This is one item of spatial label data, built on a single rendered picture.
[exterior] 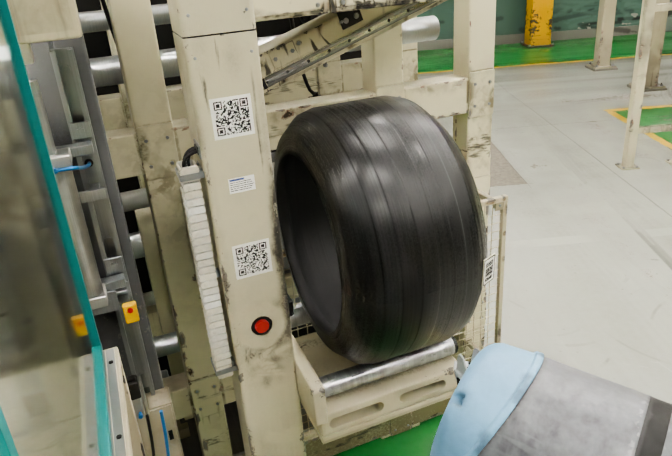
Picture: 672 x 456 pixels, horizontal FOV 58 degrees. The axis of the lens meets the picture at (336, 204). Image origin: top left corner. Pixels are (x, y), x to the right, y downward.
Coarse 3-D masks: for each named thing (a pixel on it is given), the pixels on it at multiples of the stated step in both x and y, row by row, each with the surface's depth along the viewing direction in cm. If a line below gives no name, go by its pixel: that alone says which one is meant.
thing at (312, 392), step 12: (300, 348) 136; (300, 360) 132; (300, 372) 129; (312, 372) 128; (300, 384) 132; (312, 384) 125; (300, 396) 135; (312, 396) 123; (324, 396) 124; (312, 408) 126; (324, 408) 125; (324, 420) 126
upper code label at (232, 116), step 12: (240, 96) 107; (216, 108) 106; (228, 108) 107; (240, 108) 108; (216, 120) 107; (228, 120) 108; (240, 120) 108; (252, 120) 109; (216, 132) 108; (228, 132) 108; (240, 132) 109; (252, 132) 110
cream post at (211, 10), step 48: (192, 0) 98; (240, 0) 101; (192, 48) 101; (240, 48) 104; (192, 96) 104; (192, 144) 118; (240, 144) 110; (240, 192) 113; (240, 240) 117; (240, 288) 121; (240, 336) 125; (288, 336) 129; (240, 384) 130; (288, 384) 134; (288, 432) 139
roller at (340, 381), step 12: (432, 348) 138; (444, 348) 138; (456, 348) 139; (396, 360) 135; (408, 360) 135; (420, 360) 136; (432, 360) 138; (336, 372) 132; (348, 372) 131; (360, 372) 132; (372, 372) 132; (384, 372) 133; (396, 372) 135; (324, 384) 129; (336, 384) 129; (348, 384) 130; (360, 384) 132
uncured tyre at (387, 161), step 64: (320, 128) 119; (384, 128) 117; (320, 192) 116; (384, 192) 109; (448, 192) 113; (320, 256) 161; (384, 256) 108; (448, 256) 112; (320, 320) 140; (384, 320) 112; (448, 320) 120
